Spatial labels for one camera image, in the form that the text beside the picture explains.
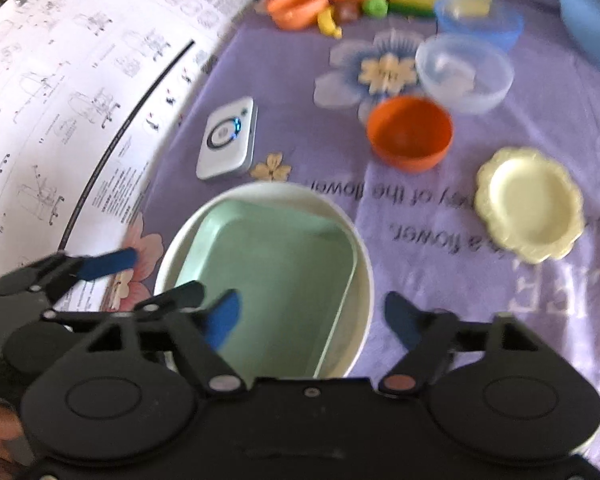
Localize yellow toy banana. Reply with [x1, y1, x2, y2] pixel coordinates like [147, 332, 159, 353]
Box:
[317, 8, 343, 39]

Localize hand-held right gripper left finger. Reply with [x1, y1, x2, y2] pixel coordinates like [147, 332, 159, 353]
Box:
[87, 289, 245, 397]

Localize clear plastic bowl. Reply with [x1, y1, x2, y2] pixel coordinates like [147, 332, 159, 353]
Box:
[415, 33, 515, 115]

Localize green rectangular plate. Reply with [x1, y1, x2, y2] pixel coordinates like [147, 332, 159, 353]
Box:
[172, 200, 358, 378]

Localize purple floral bedsheet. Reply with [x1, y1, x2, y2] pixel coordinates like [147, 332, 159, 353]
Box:
[60, 0, 600, 480]

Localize orange toy bowl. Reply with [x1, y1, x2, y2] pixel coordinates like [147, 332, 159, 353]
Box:
[266, 0, 329, 30]

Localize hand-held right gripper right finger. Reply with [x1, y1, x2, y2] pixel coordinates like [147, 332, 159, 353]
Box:
[382, 291, 540, 397]

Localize yellow scalloped plate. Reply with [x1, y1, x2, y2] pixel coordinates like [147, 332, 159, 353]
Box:
[474, 147, 586, 263]

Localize white pocket router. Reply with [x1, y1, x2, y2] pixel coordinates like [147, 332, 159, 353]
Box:
[196, 96, 258, 181]

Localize black cable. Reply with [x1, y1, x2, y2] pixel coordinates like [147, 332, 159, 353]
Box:
[57, 40, 196, 253]

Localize white round bowl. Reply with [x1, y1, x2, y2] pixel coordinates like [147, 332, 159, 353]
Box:
[153, 181, 376, 380]

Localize white instruction sheet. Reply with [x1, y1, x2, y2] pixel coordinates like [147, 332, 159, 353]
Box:
[0, 0, 255, 313]

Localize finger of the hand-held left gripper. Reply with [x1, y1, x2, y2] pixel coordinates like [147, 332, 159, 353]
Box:
[42, 281, 206, 322]
[0, 247, 139, 306]

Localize blue plastic bowl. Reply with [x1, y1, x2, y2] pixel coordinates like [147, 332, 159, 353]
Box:
[434, 0, 525, 53]

